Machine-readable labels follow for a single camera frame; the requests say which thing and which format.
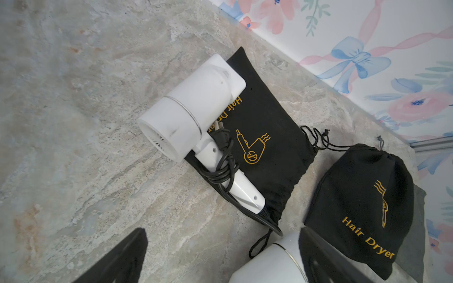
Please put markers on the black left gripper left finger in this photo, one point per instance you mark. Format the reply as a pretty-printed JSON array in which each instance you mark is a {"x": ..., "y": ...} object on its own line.
[{"x": 123, "y": 264}]

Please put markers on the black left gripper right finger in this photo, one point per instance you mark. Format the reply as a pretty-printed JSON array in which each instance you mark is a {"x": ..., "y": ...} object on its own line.
[{"x": 323, "y": 264}]

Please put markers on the white hair dryer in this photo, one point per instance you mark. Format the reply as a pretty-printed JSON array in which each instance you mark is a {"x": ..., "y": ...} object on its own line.
[
  {"x": 281, "y": 262},
  {"x": 185, "y": 120}
]

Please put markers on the plain black drawstring pouch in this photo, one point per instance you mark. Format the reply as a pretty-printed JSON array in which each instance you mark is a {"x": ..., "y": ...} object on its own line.
[{"x": 364, "y": 205}]

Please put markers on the black pouch with gold logo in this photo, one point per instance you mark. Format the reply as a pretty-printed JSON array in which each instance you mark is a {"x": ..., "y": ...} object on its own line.
[{"x": 268, "y": 146}]

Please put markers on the grey fabric drawstring pouch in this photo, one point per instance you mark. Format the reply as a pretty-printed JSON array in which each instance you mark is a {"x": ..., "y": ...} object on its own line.
[{"x": 411, "y": 254}]

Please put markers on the aluminium corner post right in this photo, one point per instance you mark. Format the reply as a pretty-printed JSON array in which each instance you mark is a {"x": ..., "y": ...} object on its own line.
[{"x": 433, "y": 145}]

